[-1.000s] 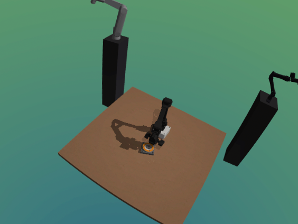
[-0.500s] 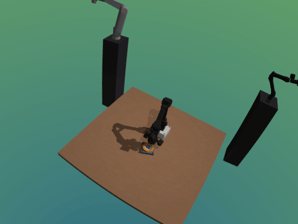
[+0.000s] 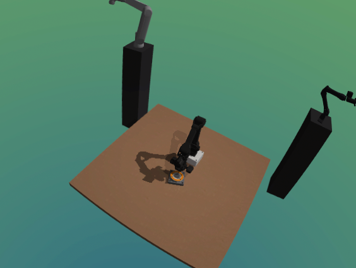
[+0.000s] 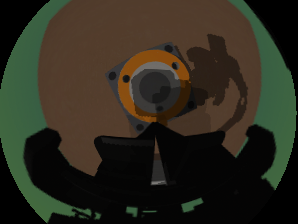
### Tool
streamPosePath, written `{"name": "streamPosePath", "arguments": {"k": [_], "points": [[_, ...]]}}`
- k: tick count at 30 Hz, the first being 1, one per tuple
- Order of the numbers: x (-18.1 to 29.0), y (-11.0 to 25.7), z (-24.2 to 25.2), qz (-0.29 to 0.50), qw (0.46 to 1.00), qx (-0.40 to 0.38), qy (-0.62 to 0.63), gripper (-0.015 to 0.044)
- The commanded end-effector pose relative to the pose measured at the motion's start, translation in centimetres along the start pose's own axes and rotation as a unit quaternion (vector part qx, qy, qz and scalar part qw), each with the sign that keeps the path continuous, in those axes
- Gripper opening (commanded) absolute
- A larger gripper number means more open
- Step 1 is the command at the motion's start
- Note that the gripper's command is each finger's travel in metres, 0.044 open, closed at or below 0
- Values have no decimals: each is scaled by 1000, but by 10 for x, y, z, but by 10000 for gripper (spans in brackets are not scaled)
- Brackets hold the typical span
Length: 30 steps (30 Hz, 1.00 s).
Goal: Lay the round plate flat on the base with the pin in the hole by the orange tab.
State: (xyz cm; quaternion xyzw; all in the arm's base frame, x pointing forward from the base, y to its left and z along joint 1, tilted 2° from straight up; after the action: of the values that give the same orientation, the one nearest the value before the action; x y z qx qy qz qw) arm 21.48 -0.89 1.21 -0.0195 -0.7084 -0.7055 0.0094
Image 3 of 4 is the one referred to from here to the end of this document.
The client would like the orange round plate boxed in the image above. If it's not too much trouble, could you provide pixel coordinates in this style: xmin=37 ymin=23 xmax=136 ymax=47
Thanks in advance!
xmin=170 ymin=171 xmax=184 ymax=182

